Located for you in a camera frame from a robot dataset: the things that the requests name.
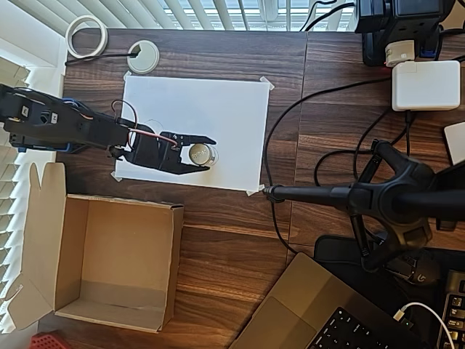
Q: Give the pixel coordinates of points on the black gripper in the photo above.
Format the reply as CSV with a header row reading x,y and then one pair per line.
x,y
168,155

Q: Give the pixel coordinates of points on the small silver cylinder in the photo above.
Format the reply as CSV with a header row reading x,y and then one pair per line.
x,y
198,153

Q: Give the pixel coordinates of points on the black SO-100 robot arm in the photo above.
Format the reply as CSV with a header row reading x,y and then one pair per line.
x,y
65,123

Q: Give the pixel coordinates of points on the open cardboard box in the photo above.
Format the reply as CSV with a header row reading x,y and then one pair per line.
x,y
109,254

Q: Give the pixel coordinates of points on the white paper sheet with circles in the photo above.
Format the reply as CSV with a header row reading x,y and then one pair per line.
x,y
218,102

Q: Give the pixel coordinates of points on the masking tape piece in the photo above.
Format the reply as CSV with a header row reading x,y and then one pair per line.
x,y
116,177
268,84
254,191
128,75

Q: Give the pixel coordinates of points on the white vertical blinds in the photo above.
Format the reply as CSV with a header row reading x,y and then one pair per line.
x,y
218,14
9,203

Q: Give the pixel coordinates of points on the black desk mat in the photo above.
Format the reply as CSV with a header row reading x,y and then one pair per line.
x,y
334,251

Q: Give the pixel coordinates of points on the masking tape roll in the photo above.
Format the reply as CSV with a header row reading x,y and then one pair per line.
x,y
69,38

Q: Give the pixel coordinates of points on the grey laptop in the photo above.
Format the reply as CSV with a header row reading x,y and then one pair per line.
x,y
301,298

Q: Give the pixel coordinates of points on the black tripod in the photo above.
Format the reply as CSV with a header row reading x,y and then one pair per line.
x,y
388,200

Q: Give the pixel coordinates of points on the white round plug adapter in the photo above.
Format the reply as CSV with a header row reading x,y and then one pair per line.
x,y
399,51

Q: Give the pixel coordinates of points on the white square power adapter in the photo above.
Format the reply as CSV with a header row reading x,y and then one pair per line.
x,y
425,87

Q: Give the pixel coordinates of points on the blue plug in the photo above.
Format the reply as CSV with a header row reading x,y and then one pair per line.
x,y
428,49

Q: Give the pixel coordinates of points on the black power strip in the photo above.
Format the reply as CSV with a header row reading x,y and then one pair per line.
x,y
417,25

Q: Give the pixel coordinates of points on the black computer mouse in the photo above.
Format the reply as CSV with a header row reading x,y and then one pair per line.
x,y
423,276

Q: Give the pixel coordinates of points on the white rounded device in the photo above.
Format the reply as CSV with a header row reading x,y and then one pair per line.
x,y
457,145

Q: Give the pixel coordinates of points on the black keyboard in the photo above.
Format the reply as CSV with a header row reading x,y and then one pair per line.
x,y
454,312

